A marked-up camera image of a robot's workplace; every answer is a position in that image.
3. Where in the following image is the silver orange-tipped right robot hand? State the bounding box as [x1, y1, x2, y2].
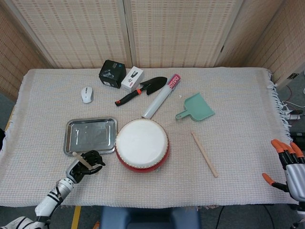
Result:
[262, 139, 305, 204]

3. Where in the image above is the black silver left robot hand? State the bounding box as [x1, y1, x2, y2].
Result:
[65, 149, 106, 184]

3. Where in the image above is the wooden drumstick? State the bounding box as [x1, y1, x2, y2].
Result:
[190, 131, 219, 178]
[72, 151, 94, 171]

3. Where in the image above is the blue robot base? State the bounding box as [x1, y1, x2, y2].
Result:
[99, 205, 202, 229]

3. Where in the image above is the metal tray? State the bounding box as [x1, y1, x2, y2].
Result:
[63, 116, 119, 157]

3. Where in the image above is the red drum with white skin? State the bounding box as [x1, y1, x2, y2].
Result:
[115, 118, 171, 174]

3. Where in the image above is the white power strip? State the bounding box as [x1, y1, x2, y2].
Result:
[285, 110, 303, 121]

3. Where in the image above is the white computer mouse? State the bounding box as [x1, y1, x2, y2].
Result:
[80, 86, 94, 104]

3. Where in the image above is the beige woven tablecloth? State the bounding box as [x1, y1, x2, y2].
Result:
[0, 67, 299, 208]

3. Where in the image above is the black cardboard box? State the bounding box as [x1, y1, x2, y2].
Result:
[98, 59, 127, 89]

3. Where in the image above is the white cardboard box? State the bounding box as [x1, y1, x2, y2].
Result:
[121, 65, 145, 93]

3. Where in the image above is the plastic wrap roll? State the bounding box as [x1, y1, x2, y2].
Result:
[141, 73, 182, 119]

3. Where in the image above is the black garden trowel orange collar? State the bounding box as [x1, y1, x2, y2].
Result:
[114, 76, 168, 107]

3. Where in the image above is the mint green dustpan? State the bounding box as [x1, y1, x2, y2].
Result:
[175, 92, 216, 123]

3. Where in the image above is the woven bamboo folding screen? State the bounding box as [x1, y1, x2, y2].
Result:
[0, 0, 305, 101]

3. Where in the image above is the red floor cable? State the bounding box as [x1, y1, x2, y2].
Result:
[285, 84, 295, 102]

